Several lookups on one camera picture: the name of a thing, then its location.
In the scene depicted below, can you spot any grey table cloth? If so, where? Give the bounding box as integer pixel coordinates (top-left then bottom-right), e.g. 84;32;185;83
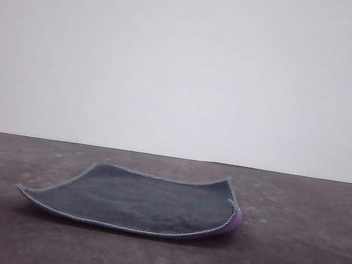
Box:
0;131;352;264

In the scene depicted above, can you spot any purple towel with grey hem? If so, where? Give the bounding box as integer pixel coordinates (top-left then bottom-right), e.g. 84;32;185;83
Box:
12;146;249;248

